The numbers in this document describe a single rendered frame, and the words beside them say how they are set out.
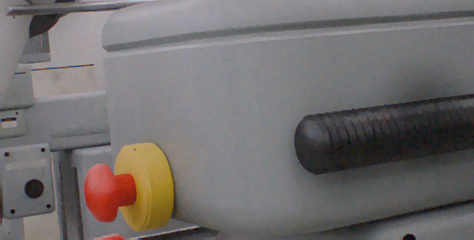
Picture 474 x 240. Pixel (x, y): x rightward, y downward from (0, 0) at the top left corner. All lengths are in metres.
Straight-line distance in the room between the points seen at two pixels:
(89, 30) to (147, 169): 9.64
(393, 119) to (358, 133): 0.03
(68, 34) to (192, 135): 9.58
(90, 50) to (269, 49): 9.70
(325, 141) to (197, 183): 0.11
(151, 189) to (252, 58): 0.12
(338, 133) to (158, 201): 0.15
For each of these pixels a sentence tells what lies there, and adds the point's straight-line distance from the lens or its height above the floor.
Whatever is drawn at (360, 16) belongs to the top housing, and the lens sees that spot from 0.57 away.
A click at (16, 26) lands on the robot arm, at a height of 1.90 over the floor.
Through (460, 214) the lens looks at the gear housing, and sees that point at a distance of 0.64.
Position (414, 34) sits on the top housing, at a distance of 0.59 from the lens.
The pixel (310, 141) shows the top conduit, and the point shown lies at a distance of 0.52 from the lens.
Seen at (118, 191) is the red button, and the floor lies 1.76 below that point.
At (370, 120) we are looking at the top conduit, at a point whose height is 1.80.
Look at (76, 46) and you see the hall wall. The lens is 10.18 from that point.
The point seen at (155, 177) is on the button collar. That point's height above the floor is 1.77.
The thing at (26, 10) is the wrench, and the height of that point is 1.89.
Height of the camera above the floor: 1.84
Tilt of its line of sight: 3 degrees down
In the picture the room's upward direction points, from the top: 5 degrees counter-clockwise
